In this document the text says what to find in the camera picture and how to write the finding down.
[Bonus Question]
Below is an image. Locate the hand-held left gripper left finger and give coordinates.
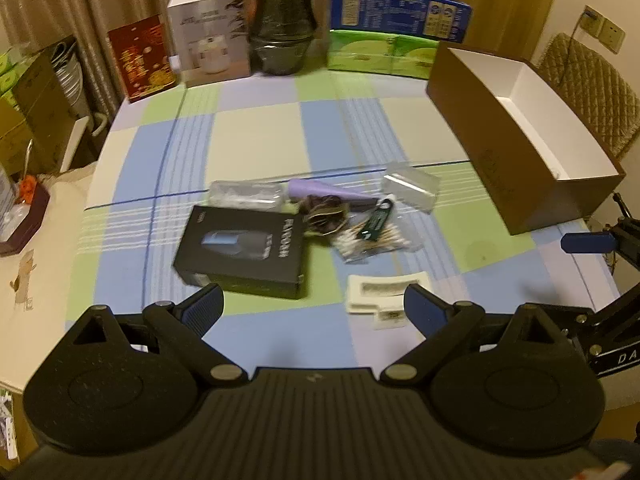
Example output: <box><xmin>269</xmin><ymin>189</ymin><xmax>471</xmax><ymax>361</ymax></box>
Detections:
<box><xmin>72</xmin><ymin>282</ymin><xmax>250</xmax><ymax>389</ymax></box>

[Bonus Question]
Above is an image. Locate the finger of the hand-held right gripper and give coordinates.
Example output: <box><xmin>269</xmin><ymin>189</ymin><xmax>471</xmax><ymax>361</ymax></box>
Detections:
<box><xmin>547</xmin><ymin>284</ymin><xmax>640</xmax><ymax>349</ymax></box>
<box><xmin>560</xmin><ymin>219</ymin><xmax>640</xmax><ymax>271</ymax></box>

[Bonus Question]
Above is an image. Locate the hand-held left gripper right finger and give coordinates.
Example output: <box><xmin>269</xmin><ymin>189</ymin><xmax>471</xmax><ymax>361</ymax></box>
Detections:
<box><xmin>380</xmin><ymin>282</ymin><xmax>577</xmax><ymax>387</ymax></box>

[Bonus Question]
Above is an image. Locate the small white packet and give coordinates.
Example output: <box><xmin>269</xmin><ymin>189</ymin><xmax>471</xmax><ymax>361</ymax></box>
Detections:
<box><xmin>372</xmin><ymin>310</ymin><xmax>407</xmax><ymax>330</ymax></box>

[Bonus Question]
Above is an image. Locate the black product box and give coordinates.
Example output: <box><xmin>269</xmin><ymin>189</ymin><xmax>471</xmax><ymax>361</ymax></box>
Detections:
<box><xmin>172</xmin><ymin>204</ymin><xmax>309</xmax><ymax>301</ymax></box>

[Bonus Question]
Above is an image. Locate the long clear plastic case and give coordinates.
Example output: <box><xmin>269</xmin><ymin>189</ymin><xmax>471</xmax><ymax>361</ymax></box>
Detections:
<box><xmin>207</xmin><ymin>180</ymin><xmax>289</xmax><ymax>211</ymax></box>

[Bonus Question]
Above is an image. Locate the small clear plastic box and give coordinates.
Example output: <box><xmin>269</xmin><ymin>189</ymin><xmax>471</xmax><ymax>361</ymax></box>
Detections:
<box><xmin>382</xmin><ymin>161</ymin><xmax>440</xmax><ymax>214</ymax></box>

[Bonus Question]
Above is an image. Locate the brown cardboard box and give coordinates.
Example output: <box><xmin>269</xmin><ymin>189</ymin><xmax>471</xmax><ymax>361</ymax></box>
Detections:
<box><xmin>425</xmin><ymin>41</ymin><xmax>627</xmax><ymax>236</ymax></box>

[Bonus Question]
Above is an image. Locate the checked desktop tablecloth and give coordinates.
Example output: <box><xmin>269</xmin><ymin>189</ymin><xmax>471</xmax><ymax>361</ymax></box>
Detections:
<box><xmin>65</xmin><ymin>71</ymin><xmax>622</xmax><ymax>377</ymax></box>

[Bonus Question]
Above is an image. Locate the bag of cotton swabs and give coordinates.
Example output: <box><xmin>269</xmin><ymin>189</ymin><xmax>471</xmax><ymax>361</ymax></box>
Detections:
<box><xmin>330</xmin><ymin>210</ymin><xmax>421</xmax><ymax>265</ymax></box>

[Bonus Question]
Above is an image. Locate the green black small tool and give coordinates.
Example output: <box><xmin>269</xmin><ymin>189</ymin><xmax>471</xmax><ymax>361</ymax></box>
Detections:
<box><xmin>362</xmin><ymin>195</ymin><xmax>399</xmax><ymax>242</ymax></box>

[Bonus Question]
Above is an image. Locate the purple tube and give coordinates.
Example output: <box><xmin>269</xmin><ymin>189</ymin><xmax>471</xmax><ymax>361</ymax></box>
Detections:
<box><xmin>285</xmin><ymin>178</ymin><xmax>379</xmax><ymax>211</ymax></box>

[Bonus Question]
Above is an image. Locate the cream printed cloth bag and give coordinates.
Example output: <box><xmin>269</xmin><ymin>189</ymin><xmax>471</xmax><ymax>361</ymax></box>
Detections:
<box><xmin>0</xmin><ymin>162</ymin><xmax>109</xmax><ymax>397</ymax></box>

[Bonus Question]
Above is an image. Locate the quilted chair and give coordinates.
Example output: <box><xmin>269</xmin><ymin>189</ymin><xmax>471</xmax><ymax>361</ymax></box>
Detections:
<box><xmin>537</xmin><ymin>32</ymin><xmax>640</xmax><ymax>164</ymax></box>

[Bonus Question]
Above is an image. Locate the dark red tray box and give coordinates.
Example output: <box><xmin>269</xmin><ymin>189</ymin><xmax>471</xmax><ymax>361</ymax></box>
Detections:
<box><xmin>0</xmin><ymin>175</ymin><xmax>51</xmax><ymax>259</ymax></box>

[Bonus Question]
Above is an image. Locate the white panel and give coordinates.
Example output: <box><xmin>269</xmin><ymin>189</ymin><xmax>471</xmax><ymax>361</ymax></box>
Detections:
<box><xmin>59</xmin><ymin>115</ymin><xmax>92</xmax><ymax>174</ymax></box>

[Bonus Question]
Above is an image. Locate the green tissue pack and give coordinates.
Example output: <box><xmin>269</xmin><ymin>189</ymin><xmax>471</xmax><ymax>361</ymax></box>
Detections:
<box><xmin>392</xmin><ymin>34</ymin><xmax>442</xmax><ymax>81</ymax></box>
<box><xmin>327</xmin><ymin>30</ymin><xmax>397</xmax><ymax>75</ymax></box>

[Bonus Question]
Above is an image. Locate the yellow cardboard box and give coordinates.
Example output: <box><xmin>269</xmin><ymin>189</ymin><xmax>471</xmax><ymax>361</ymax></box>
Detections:
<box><xmin>0</xmin><ymin>100</ymin><xmax>36</xmax><ymax>177</ymax></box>

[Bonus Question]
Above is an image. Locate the red gift box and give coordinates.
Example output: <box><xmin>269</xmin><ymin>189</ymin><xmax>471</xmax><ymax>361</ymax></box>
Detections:
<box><xmin>107</xmin><ymin>14</ymin><xmax>180</xmax><ymax>105</ymax></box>

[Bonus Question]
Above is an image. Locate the olive cardboard box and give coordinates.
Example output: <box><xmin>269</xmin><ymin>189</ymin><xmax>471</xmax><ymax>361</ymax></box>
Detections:
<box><xmin>12</xmin><ymin>35</ymin><xmax>97</xmax><ymax>174</ymax></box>

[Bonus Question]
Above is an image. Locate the stack of metal bowls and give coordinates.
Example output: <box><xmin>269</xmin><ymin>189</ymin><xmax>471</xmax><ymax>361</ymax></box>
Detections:
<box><xmin>50</xmin><ymin>40</ymin><xmax>92</xmax><ymax>117</ymax></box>

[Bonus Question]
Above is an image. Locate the white appliance box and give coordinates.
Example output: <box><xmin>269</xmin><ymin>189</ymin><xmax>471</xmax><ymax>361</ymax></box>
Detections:
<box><xmin>166</xmin><ymin>0</ymin><xmax>252</xmax><ymax>89</ymax></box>

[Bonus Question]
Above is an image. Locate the dark plastic-wrapped jar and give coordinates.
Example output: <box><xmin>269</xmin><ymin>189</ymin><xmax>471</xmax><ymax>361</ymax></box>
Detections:
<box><xmin>247</xmin><ymin>0</ymin><xmax>326</xmax><ymax>77</ymax></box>

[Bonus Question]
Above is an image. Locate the blue printed box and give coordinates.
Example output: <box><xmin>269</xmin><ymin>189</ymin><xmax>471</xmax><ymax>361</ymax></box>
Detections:
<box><xmin>330</xmin><ymin>0</ymin><xmax>474</xmax><ymax>44</ymax></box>

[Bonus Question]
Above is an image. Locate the beige curtain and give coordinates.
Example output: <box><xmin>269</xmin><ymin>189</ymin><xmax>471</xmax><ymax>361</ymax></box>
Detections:
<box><xmin>0</xmin><ymin>0</ymin><xmax>262</xmax><ymax>122</ymax></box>

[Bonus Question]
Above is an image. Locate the brown hair tie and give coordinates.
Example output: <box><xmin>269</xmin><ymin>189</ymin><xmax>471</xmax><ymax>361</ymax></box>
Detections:
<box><xmin>297</xmin><ymin>195</ymin><xmax>351</xmax><ymax>236</ymax></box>

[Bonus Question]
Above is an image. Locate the wall socket plate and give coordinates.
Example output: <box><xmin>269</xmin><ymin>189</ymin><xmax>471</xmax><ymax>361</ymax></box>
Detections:
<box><xmin>600</xmin><ymin>17</ymin><xmax>626</xmax><ymax>54</ymax></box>

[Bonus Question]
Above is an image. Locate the wall socket with plug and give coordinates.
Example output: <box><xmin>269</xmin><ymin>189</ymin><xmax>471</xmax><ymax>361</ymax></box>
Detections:
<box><xmin>580</xmin><ymin>5</ymin><xmax>604</xmax><ymax>37</ymax></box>

